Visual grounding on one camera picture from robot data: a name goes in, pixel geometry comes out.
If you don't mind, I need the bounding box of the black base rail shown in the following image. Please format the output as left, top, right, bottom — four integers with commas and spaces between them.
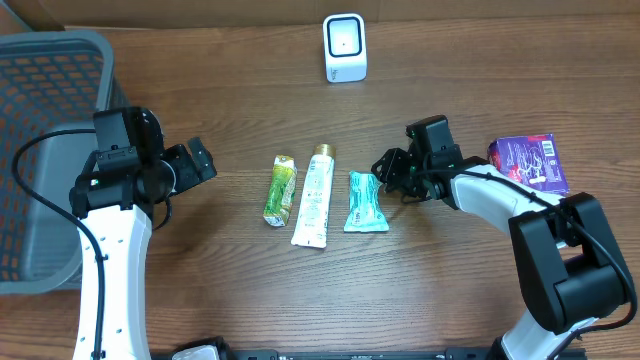
149, 335, 589, 360

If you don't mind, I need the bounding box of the white barcode scanner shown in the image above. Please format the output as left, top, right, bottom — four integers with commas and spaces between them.
322, 13, 368, 83

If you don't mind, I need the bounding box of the teal candy wrapper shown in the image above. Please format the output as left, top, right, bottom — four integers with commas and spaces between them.
343, 171, 389, 233

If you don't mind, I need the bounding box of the purple snack package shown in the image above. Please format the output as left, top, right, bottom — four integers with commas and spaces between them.
487, 134, 570, 195

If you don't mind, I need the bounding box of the brown cardboard backboard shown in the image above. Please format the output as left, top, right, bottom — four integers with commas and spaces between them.
5, 0, 639, 30

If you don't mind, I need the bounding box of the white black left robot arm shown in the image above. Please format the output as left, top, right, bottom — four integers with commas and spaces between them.
70, 107, 217, 359

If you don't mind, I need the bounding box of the green yellow drink carton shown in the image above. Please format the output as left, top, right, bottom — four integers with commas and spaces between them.
263, 155, 297, 227

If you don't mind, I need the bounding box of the dark grey plastic basket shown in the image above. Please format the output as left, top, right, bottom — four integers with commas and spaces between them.
1, 30, 128, 295

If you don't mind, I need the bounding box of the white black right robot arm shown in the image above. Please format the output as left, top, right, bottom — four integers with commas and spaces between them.
371, 115, 639, 359

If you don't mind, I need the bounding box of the white tube gold cap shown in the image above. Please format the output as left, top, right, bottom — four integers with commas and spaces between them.
291, 144, 336, 249

